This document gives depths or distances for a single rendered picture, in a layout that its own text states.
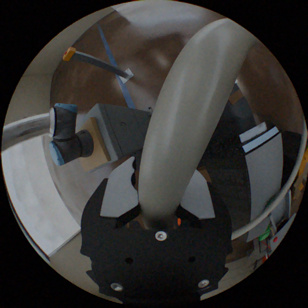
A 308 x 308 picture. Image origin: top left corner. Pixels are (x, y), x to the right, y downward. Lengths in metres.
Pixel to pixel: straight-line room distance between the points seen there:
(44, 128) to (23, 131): 0.13
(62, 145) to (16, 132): 0.31
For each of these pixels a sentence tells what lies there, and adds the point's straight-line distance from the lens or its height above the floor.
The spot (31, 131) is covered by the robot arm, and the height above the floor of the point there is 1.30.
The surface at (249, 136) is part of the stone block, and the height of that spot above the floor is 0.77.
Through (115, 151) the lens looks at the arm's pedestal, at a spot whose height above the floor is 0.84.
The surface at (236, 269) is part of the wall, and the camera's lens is 5.64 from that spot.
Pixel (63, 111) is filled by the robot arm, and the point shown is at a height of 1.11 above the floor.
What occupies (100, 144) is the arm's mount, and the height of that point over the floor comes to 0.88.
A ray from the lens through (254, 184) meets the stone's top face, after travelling 0.70.
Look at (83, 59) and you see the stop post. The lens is 1.27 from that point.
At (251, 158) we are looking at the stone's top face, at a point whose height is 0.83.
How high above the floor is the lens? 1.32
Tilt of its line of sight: 65 degrees down
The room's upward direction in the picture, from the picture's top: 127 degrees counter-clockwise
